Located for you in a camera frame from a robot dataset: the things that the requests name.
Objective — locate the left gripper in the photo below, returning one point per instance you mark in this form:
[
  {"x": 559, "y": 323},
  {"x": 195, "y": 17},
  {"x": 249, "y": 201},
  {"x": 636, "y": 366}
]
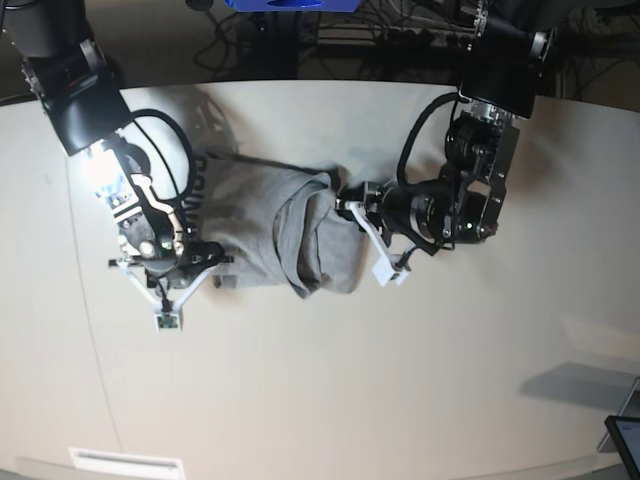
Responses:
[{"x": 373, "y": 198}]

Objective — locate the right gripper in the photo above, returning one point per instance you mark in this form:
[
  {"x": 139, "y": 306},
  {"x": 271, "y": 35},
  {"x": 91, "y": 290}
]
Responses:
[{"x": 195, "y": 252}]

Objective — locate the grey T-shirt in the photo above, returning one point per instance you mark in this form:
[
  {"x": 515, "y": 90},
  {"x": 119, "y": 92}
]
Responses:
[{"x": 279, "y": 222}]

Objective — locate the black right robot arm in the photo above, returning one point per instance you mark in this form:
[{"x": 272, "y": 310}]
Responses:
[{"x": 75, "y": 83}]

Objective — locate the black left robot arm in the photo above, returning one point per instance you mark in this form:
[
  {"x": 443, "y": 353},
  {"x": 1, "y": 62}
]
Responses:
[{"x": 462, "y": 204}]

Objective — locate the blue plastic part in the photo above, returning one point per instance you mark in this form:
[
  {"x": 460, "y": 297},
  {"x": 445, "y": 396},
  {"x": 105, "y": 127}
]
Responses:
[{"x": 340, "y": 6}]

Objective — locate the black tablet screen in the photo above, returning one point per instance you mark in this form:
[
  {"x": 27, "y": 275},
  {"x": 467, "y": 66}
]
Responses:
[{"x": 625, "y": 442}]

